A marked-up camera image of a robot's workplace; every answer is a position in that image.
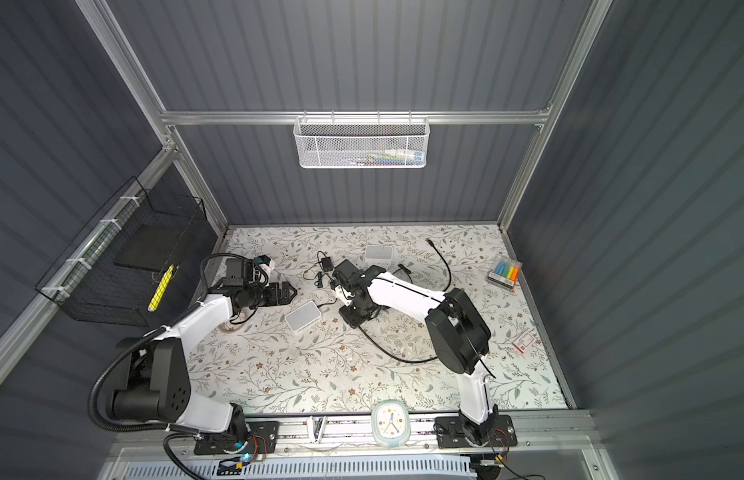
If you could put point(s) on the white wire mesh basket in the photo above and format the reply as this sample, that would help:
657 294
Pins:
358 143

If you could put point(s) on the floral patterned table mat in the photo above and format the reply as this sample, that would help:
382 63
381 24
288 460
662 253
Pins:
262 365

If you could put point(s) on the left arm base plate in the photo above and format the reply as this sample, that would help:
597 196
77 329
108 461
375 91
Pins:
261 439

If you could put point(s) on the white ventilated cable duct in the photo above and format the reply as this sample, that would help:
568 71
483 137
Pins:
350 467

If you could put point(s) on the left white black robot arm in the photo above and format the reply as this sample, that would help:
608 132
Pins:
147 385

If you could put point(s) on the black wire wall basket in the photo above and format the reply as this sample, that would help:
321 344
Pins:
111 277

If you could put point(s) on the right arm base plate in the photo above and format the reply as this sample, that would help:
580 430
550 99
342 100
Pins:
497 431

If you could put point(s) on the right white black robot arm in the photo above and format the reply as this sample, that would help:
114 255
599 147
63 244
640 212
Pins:
458 333

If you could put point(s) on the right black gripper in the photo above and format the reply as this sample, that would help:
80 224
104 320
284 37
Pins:
353 320

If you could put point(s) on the small red white card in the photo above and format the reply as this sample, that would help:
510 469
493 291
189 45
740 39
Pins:
524 342

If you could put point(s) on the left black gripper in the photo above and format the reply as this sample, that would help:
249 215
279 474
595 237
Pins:
285 298

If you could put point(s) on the pack of coloured markers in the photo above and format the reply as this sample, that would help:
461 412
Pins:
505 272

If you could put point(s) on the yellow black striped marker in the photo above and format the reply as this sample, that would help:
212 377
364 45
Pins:
161 288

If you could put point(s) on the mint green alarm clock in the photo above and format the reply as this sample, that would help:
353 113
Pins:
390 423

